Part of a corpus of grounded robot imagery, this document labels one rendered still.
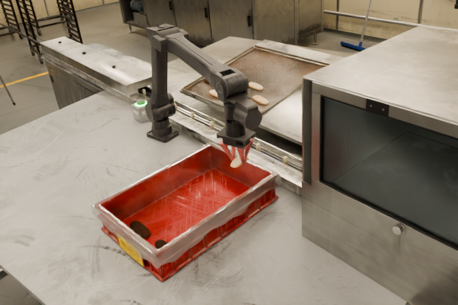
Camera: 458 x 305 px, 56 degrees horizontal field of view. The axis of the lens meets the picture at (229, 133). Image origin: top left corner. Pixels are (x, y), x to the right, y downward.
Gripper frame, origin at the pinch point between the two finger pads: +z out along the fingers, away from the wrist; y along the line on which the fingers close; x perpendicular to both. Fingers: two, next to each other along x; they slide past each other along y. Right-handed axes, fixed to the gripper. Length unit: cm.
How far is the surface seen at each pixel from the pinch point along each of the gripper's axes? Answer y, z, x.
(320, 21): -144, 70, 404
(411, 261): 54, 4, -15
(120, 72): -109, 6, 54
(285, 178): 9.3, 11.8, 12.5
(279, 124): -7.6, 8.8, 40.5
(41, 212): -56, 16, -36
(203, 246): 2.9, 14.0, -24.6
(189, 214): -10.5, 15.5, -13.9
